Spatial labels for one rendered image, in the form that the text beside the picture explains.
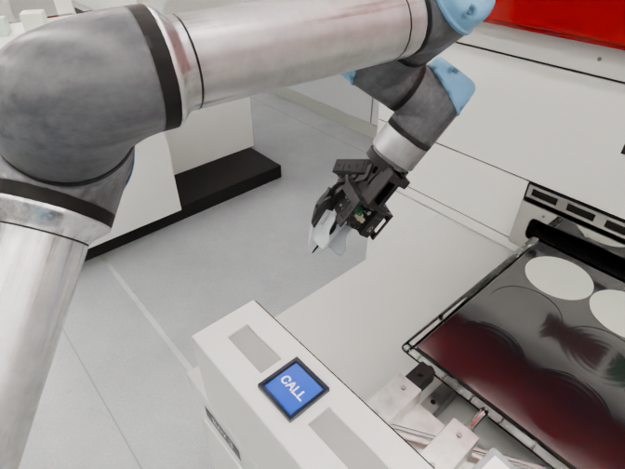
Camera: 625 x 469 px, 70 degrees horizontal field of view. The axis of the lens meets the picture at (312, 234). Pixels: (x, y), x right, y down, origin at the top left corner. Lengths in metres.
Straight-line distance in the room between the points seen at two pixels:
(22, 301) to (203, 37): 0.27
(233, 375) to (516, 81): 0.64
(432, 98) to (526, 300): 0.33
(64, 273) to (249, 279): 1.61
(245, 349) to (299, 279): 1.48
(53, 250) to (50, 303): 0.05
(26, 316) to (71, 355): 1.51
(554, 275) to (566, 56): 0.34
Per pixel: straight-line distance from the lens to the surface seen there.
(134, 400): 1.75
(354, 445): 0.49
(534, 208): 0.90
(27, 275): 0.46
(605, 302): 0.81
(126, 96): 0.36
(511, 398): 0.63
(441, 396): 0.66
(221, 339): 0.57
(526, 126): 0.87
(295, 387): 0.51
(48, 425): 1.81
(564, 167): 0.86
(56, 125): 0.37
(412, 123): 0.66
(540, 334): 0.71
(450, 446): 0.56
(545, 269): 0.82
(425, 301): 0.81
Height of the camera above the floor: 1.39
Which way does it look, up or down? 38 degrees down
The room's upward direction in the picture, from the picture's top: straight up
